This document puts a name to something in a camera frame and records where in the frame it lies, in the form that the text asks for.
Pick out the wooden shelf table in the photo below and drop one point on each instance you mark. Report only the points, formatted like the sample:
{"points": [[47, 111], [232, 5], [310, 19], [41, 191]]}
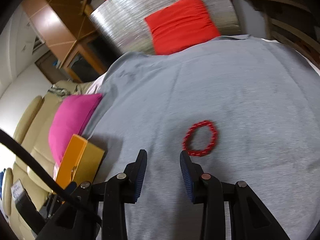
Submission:
{"points": [[292, 23]]}

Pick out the magenta pillow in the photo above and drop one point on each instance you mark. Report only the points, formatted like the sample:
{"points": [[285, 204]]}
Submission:
{"points": [[71, 118]]}

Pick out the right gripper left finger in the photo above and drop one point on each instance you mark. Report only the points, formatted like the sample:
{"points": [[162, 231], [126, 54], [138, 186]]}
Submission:
{"points": [[104, 203]]}

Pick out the silver foil insulation panel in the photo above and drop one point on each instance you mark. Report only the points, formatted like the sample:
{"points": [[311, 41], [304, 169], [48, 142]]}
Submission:
{"points": [[122, 21]]}

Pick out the beige leather sofa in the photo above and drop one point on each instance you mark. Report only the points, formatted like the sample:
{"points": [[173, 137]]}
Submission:
{"points": [[32, 134]]}

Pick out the orange cardboard box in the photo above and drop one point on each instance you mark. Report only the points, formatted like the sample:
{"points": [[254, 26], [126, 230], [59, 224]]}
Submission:
{"points": [[80, 162]]}

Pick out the grey blanket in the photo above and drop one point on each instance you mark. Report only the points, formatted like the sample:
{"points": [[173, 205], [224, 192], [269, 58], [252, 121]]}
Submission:
{"points": [[263, 98]]}

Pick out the white bed sheet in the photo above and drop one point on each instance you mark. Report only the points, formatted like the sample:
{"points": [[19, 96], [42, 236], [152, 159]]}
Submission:
{"points": [[95, 86]]}

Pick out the wooden cabinet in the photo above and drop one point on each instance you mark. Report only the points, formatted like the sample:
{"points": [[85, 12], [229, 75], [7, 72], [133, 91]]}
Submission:
{"points": [[90, 58]]}

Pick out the striped cloth on sofa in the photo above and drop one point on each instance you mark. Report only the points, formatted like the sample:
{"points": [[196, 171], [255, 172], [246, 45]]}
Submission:
{"points": [[63, 92]]}

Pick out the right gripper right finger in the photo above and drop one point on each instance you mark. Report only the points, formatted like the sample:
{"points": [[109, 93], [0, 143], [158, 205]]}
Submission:
{"points": [[249, 217]]}

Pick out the red cushion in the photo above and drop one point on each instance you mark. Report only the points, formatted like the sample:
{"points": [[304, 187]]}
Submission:
{"points": [[181, 25]]}

